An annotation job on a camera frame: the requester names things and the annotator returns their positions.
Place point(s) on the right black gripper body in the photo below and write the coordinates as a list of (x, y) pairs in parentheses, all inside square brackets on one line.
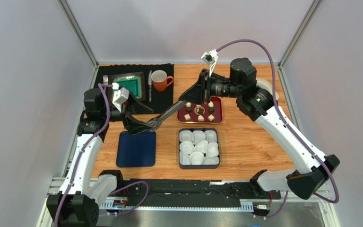
[(205, 87)]

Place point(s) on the black placemat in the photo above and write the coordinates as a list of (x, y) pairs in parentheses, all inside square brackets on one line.
[(160, 100)]

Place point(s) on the red lacquer tray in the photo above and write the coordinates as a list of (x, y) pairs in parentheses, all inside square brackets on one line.
[(211, 113)]

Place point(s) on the dark leaf chocolate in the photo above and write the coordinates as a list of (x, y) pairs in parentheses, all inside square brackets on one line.
[(211, 110)]

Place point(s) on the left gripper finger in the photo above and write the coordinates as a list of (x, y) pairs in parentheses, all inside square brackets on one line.
[(137, 107), (138, 126)]

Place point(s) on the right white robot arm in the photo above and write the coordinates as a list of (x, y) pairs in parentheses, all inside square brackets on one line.
[(312, 167)]

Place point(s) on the white square chocolate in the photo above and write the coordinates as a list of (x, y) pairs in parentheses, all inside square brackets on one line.
[(211, 118), (187, 117)]

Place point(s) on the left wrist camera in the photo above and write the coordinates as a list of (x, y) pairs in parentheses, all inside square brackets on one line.
[(119, 96)]

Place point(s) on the white rounded chocolate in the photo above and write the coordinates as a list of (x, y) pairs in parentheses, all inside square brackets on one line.
[(200, 118)]

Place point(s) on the white oval chocolate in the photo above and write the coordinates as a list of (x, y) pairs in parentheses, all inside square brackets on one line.
[(210, 104)]

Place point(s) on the navy box with paper cups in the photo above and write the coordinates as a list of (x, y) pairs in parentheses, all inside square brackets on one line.
[(199, 148)]

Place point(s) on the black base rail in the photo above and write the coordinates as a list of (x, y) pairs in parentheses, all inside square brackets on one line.
[(161, 193)]

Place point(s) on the orange mug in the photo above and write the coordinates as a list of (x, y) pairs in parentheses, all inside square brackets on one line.
[(161, 81)]

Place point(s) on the silver fork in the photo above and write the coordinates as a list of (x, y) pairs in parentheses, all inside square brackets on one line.
[(105, 80)]

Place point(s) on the metal serving tongs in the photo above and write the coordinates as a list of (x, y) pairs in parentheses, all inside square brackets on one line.
[(156, 122)]

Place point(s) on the navy box lid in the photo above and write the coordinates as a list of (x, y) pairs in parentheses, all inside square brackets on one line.
[(136, 150)]

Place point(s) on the green square plate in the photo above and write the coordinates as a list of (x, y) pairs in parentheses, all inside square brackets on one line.
[(133, 82)]

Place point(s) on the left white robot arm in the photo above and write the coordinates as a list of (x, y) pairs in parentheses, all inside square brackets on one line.
[(77, 203)]

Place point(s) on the white round plate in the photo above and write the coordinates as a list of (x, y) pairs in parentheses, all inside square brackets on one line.
[(264, 84)]

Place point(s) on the table knife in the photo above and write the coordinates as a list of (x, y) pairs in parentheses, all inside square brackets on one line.
[(150, 85)]

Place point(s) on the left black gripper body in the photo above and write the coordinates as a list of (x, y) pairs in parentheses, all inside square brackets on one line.
[(125, 110)]

